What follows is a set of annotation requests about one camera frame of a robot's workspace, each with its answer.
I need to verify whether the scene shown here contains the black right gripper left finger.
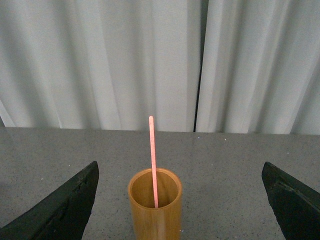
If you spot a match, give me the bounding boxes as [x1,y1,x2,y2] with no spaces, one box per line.
[0,161,99,240]

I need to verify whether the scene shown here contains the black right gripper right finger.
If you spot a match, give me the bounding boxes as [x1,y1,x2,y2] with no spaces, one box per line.
[261,162,320,240]

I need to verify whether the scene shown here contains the pink chopstick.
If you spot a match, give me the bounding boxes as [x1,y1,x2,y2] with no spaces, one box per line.
[148,115,159,209]

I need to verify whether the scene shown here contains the bamboo chopstick holder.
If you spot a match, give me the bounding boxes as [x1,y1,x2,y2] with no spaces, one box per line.
[127,168,183,240]

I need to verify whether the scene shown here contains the white curtain right panel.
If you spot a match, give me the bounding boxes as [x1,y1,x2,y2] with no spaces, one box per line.
[195,0,320,135]

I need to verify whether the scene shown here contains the white curtain panel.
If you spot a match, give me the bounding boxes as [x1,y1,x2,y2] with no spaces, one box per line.
[195,0,320,135]
[0,0,203,132]

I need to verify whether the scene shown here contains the white curtain left panel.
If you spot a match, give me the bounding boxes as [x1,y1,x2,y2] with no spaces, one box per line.
[0,0,203,132]

